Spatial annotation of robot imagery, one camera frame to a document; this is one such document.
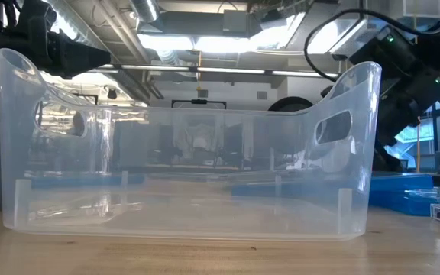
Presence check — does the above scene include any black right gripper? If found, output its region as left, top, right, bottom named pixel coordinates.
left=372, top=66, right=440, bottom=173

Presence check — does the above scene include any person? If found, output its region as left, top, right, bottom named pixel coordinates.
left=72, top=112, right=87, bottom=137

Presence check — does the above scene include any grey ceiling box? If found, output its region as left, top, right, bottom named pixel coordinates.
left=222, top=9, right=248, bottom=34

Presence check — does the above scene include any clear plastic bin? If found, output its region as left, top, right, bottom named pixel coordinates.
left=0, top=48, right=383, bottom=242

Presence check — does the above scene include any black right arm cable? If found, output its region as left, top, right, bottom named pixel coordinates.
left=303, top=8, right=396, bottom=83

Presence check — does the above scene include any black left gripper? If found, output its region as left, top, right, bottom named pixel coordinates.
left=32, top=22, right=112, bottom=80

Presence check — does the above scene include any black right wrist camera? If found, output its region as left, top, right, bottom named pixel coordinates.
left=348, top=24, right=416, bottom=77

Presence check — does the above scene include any corrugated silver ceiling duct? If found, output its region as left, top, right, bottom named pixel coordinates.
left=44, top=0, right=108, bottom=50

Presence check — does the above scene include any black rectangular monitor frame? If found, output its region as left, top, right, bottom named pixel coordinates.
left=171, top=99, right=228, bottom=110

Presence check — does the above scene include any long ceiling light bar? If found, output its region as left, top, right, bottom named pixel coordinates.
left=86, top=63, right=339, bottom=77

